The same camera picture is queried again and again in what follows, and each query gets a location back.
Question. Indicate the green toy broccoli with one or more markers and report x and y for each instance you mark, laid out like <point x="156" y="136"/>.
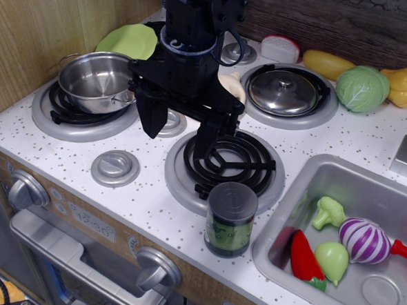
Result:
<point x="329" y="212"/>

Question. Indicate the silver knob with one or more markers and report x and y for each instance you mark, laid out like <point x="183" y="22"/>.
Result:
<point x="231" y="53"/>
<point x="175" y="125"/>
<point x="115" y="168"/>

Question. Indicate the silver knob front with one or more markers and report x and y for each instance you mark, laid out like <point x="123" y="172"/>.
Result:
<point x="115" y="168"/>

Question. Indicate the front right stove burner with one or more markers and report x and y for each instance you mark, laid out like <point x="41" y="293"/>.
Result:
<point x="244" y="158"/>

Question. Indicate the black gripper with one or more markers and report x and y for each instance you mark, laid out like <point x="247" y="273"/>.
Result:
<point x="189" y="85"/>

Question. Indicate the purple toy onion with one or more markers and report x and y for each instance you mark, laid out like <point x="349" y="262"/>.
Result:
<point x="364" y="240"/>

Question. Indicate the light green plastic plate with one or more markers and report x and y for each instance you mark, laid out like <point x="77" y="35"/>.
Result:
<point x="135" y="41"/>

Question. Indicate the cream toy milk jug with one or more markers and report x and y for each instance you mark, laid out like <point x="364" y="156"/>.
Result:
<point x="232" y="84"/>

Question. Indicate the oven dial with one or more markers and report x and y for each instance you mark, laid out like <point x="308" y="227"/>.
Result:
<point x="156" y="269"/>
<point x="26" y="191"/>

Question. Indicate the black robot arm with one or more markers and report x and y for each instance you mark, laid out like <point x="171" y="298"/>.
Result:
<point x="197" y="27"/>

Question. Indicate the right oven dial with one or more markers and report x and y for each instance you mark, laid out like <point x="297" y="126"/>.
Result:
<point x="156" y="269"/>

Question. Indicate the silver sink basin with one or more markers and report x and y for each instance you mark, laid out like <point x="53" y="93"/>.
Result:
<point x="338" y="237"/>

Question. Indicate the green labelled toy can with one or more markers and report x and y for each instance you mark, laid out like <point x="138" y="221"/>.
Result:
<point x="229" y="220"/>

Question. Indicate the light green toy pear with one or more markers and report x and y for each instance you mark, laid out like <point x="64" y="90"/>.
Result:
<point x="333" y="260"/>

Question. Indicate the silver knob back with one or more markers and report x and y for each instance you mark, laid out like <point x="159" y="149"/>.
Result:
<point x="231" y="53"/>

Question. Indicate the green toy cabbage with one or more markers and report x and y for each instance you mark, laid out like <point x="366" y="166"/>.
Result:
<point x="362" y="89"/>

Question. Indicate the yellow toy bell pepper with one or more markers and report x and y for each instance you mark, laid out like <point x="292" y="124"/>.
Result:
<point x="397" y="86"/>

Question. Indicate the toy cheese wedge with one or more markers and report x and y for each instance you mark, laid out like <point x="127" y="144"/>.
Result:
<point x="280" y="49"/>

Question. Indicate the back right stove burner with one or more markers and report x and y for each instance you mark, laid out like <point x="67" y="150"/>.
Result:
<point x="320" y="114"/>

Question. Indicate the red toy chili pepper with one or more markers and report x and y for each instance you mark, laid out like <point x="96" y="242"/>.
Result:
<point x="304" y="264"/>

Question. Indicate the steel pot with handles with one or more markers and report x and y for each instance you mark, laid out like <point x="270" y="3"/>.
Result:
<point x="97" y="83"/>

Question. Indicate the silver knob middle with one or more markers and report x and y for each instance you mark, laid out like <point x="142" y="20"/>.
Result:
<point x="175" y="125"/>

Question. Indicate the yellow toy squash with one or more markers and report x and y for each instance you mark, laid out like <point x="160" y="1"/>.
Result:
<point x="328" y="65"/>

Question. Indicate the steel pot lid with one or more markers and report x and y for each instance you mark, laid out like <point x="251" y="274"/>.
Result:
<point x="282" y="93"/>

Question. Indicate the left oven dial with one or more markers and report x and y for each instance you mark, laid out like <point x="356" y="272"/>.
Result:
<point x="26" y="191"/>

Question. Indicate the silver oven door handle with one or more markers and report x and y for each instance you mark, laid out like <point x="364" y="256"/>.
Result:
<point x="64" y="253"/>

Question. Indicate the red toy utensil handle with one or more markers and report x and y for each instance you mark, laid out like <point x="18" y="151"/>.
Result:
<point x="398" y="248"/>

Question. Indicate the front left stove burner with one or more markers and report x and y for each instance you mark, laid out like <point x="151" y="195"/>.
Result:
<point x="55" y="116"/>

